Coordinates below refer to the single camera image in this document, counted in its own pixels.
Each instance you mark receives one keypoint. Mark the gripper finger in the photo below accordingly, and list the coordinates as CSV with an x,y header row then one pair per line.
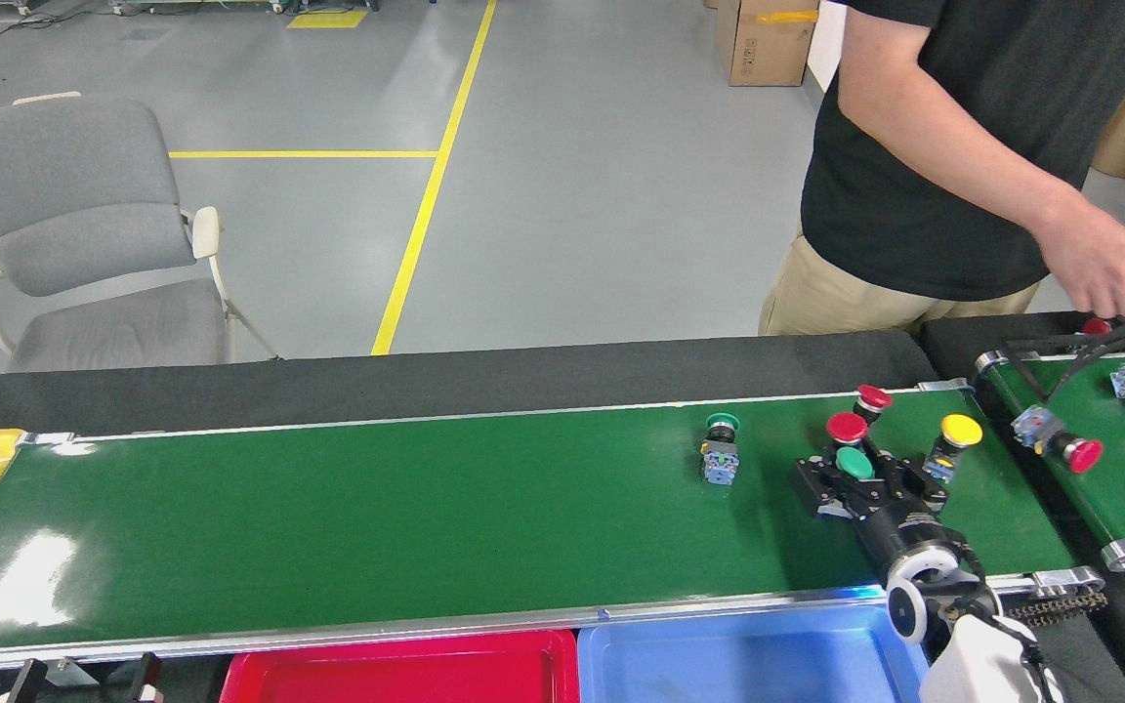
x,y
23,683
145,679

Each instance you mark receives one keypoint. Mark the brown cardboard box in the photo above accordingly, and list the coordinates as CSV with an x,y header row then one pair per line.
x,y
768,44

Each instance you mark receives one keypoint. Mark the person's right forearm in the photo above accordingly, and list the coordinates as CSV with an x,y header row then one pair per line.
x,y
963,161

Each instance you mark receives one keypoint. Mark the person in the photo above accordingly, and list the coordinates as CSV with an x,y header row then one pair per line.
x,y
963,225

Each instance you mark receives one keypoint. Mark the long green conveyor belt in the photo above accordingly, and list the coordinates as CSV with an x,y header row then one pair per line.
x,y
426,517

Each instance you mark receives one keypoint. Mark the small red push button switch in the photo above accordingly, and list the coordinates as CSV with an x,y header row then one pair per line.
x,y
873,396

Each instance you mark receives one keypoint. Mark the yellow mushroom push button switch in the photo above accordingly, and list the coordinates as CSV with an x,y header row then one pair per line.
x,y
958,432

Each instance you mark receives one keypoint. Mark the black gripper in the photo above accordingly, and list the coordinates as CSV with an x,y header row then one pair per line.
x,y
904,532

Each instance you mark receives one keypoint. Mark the black guide bracket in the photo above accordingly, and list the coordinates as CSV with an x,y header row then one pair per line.
x,y
1080,359

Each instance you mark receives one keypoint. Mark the green mushroom push button switch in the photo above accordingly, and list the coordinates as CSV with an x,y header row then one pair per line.
x,y
854,463
721,459

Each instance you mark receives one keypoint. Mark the grey office chair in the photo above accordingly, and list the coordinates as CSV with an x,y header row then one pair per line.
x,y
74,186

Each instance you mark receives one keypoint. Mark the red plastic tray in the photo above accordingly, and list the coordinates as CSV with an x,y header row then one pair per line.
x,y
396,674

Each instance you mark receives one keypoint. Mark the person's right hand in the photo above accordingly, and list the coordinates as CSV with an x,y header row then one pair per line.
x,y
1104,268

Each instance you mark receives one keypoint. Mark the blue plastic tray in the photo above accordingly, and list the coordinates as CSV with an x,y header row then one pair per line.
x,y
719,654

